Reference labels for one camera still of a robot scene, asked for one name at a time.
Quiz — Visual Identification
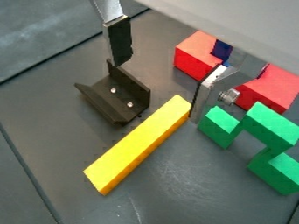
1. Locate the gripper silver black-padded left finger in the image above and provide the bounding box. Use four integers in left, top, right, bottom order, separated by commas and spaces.
90, 0, 134, 67

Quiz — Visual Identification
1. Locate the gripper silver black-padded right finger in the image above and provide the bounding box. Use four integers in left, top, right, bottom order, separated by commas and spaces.
190, 53, 268, 123

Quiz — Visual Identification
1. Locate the blue U-shaped block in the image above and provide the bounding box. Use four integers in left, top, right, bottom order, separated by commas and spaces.
210, 40, 233, 67

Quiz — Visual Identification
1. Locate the black metal bracket holder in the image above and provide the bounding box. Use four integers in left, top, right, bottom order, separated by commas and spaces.
75, 59, 151, 125

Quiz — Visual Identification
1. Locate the red board base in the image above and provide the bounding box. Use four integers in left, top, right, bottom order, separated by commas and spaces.
174, 31, 299, 114

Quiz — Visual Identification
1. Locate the green zigzag block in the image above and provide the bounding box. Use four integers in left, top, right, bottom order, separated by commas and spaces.
198, 101, 299, 195

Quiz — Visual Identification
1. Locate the long yellow block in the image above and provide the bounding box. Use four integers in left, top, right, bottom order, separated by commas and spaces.
85, 94, 191, 195

